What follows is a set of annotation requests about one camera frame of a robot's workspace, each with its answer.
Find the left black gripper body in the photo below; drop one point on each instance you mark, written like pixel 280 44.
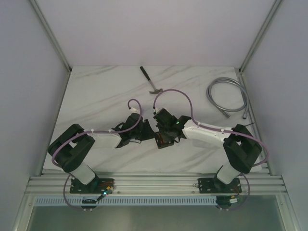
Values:
pixel 145 130

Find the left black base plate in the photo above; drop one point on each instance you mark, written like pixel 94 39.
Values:
pixel 96 186

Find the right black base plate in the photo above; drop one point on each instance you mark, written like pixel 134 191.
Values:
pixel 213 185

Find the black fuse box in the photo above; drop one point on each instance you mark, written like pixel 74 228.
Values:
pixel 162 141

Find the aluminium mounting rail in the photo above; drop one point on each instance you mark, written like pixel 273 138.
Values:
pixel 51 182

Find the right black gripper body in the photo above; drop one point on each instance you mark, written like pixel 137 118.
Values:
pixel 163 129

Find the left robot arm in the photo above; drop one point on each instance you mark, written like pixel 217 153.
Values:
pixel 69 150

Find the grey slotted cable duct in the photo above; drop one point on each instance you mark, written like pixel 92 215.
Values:
pixel 132 200

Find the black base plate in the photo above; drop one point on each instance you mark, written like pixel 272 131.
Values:
pixel 213 185
pixel 96 186

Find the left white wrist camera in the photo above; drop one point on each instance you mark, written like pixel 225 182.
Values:
pixel 134 110

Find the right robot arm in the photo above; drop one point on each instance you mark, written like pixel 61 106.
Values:
pixel 241 148

